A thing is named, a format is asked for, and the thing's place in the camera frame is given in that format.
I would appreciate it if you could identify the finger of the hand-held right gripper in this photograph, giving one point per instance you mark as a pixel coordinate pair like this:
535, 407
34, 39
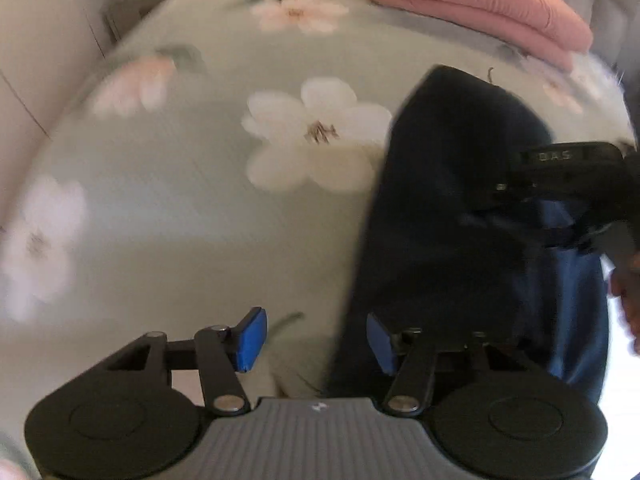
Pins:
505, 225

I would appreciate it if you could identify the navy garment with striped trim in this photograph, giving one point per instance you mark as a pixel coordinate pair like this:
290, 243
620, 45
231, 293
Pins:
440, 210

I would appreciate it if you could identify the green floral bedsheet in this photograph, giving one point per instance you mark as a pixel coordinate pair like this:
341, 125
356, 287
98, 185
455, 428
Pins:
200, 235

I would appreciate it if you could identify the person's right hand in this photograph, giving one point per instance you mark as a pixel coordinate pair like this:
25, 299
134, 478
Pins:
627, 305

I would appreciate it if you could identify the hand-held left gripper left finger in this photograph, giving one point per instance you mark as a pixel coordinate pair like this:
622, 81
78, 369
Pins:
250, 337

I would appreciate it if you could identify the pink folded blanket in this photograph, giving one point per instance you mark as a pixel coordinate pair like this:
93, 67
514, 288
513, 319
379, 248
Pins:
480, 0

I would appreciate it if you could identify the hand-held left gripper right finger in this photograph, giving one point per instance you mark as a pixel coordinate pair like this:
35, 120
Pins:
382, 342

